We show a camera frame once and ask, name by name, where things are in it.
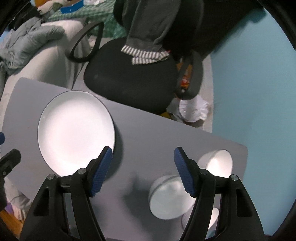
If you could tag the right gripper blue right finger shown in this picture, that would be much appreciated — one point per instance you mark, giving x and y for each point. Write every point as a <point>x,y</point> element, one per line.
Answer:
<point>182,164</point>

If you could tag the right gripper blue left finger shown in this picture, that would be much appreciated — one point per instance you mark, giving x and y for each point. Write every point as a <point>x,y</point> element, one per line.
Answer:
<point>98,169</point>

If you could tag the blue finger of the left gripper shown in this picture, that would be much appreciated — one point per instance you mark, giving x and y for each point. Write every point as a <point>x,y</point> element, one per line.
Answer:
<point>2,138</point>
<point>9,161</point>

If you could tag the white ribbed bowl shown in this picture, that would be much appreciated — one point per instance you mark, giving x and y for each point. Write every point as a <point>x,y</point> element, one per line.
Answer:
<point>186,216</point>
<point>217,162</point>
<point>168,198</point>

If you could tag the white plate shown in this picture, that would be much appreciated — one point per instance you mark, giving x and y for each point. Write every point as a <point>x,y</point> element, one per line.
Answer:
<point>73,129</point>

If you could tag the white crumpled bag on floor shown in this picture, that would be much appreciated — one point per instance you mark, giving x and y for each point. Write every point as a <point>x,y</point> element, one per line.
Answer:
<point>188,111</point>

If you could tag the yellow toy on floor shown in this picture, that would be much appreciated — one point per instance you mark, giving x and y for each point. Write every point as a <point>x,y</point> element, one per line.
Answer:
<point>184,75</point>

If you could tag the grey bed with sheet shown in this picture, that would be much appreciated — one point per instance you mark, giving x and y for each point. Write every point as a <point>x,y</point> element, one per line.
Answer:
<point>49,64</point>

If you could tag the black office chair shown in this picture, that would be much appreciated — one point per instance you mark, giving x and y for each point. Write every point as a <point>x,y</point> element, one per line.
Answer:
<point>110,73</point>

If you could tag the grey crumpled duvet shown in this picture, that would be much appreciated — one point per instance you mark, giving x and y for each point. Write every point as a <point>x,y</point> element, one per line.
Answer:
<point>25,41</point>

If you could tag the blue cardboard box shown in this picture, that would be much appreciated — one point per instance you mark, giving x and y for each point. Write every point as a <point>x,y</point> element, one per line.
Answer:
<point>72,6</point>

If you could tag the dark grey towel striped edge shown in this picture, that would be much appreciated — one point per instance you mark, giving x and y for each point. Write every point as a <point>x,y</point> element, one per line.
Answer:
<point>147,23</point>

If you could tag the green checkered tablecloth table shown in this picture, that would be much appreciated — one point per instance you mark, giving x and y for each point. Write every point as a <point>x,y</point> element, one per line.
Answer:
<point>102,12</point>

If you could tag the black coats on wall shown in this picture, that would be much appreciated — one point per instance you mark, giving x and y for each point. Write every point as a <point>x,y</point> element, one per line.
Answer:
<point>206,24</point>

